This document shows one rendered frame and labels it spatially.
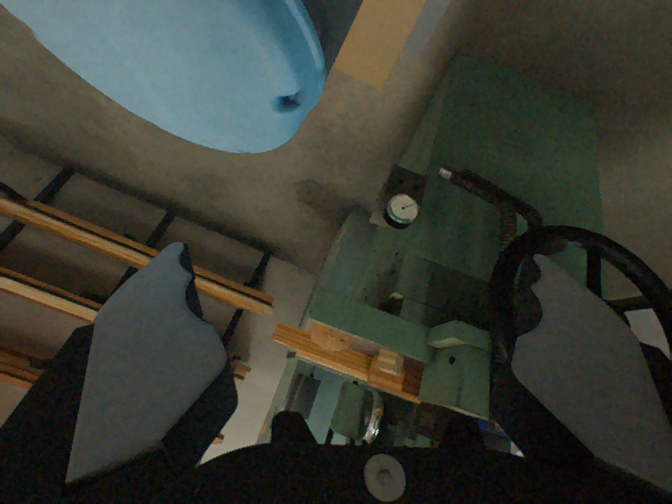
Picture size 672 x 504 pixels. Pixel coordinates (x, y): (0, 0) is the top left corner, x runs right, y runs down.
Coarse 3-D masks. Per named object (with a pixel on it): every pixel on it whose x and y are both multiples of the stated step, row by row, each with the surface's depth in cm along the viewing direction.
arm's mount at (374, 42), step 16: (368, 0) 32; (384, 0) 31; (400, 0) 31; (416, 0) 30; (368, 16) 33; (384, 16) 33; (400, 16) 32; (416, 16) 32; (352, 32) 35; (368, 32) 35; (384, 32) 34; (400, 32) 34; (352, 48) 37; (368, 48) 36; (384, 48) 36; (400, 48) 35; (336, 64) 40; (352, 64) 39; (368, 64) 38; (384, 64) 38; (368, 80) 40; (384, 80) 40
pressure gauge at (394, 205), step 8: (392, 200) 55; (400, 200) 55; (408, 200) 55; (384, 208) 56; (392, 208) 54; (400, 208) 54; (408, 208) 54; (416, 208) 55; (384, 216) 56; (392, 216) 53; (400, 216) 54; (408, 216) 54; (416, 216) 54; (392, 224) 55; (400, 224) 54; (408, 224) 54
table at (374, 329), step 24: (312, 312) 51; (336, 312) 51; (360, 312) 52; (384, 312) 52; (360, 336) 50; (384, 336) 51; (408, 336) 51; (432, 336) 50; (456, 336) 43; (480, 336) 43; (408, 360) 54; (432, 360) 50
